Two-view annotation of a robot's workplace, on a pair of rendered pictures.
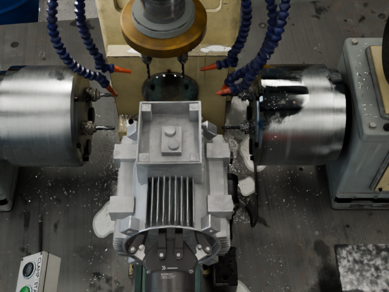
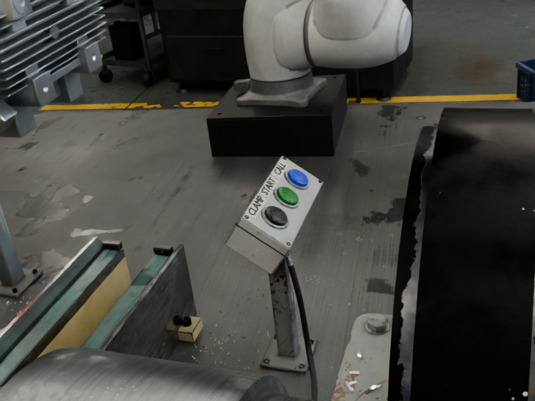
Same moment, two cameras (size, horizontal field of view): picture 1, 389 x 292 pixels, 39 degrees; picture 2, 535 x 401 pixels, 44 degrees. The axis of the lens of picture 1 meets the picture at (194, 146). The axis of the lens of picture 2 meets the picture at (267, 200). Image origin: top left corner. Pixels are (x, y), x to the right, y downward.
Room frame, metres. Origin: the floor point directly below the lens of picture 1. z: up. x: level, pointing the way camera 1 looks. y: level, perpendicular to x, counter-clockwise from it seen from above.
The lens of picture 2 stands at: (1.05, 0.58, 1.47)
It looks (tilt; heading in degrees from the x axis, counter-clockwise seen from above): 29 degrees down; 201
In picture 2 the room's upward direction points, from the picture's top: 7 degrees counter-clockwise
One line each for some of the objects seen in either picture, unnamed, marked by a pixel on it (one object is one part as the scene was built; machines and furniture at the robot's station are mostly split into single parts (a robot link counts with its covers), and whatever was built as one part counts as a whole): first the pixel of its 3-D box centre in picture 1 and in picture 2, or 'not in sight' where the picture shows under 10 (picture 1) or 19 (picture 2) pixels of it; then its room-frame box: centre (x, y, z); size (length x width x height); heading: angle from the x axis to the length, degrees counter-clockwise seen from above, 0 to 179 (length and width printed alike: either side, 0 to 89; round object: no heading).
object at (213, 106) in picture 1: (171, 83); not in sight; (0.96, 0.06, 0.97); 0.30 x 0.11 x 0.34; 90
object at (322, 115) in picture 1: (303, 115); not in sight; (0.81, -0.27, 1.04); 0.41 x 0.25 x 0.25; 90
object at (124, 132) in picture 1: (132, 132); not in sight; (0.88, 0.17, 0.86); 0.07 x 0.06 x 0.12; 90
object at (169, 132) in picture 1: (170, 143); not in sight; (0.49, 0.04, 1.40); 0.12 x 0.11 x 0.07; 0
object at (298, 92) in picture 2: not in sight; (274, 83); (-0.46, 0.06, 0.93); 0.22 x 0.18 x 0.06; 86
